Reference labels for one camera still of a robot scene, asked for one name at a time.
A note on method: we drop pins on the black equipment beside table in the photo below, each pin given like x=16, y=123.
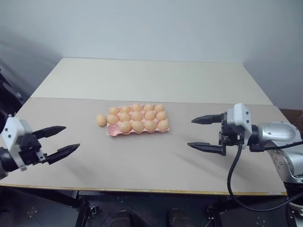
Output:
x=8, y=94

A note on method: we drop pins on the dark rounded shape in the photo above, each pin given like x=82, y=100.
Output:
x=178, y=217
x=123, y=218

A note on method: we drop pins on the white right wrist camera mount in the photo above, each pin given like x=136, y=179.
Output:
x=239, y=116

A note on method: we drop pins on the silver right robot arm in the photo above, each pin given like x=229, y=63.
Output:
x=277, y=134

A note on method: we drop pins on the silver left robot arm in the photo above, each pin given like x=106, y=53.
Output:
x=5, y=163

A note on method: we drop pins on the black metal table frame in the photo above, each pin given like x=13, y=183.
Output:
x=82, y=208

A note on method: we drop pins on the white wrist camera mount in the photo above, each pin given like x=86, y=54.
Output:
x=239, y=116
x=13, y=132

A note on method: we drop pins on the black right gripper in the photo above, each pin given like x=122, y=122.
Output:
x=230, y=136

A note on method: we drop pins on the brown egg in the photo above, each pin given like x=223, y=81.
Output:
x=159, y=107
x=150, y=125
x=125, y=109
x=125, y=126
x=163, y=125
x=101, y=119
x=114, y=110
x=136, y=107
x=136, y=116
x=137, y=126
x=112, y=119
x=149, y=115
x=149, y=107
x=124, y=116
x=161, y=116

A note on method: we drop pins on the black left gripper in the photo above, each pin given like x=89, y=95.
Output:
x=29, y=149

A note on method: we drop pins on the pink egg carton tray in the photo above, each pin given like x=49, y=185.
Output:
x=113, y=130

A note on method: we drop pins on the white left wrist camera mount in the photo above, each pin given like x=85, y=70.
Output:
x=13, y=132

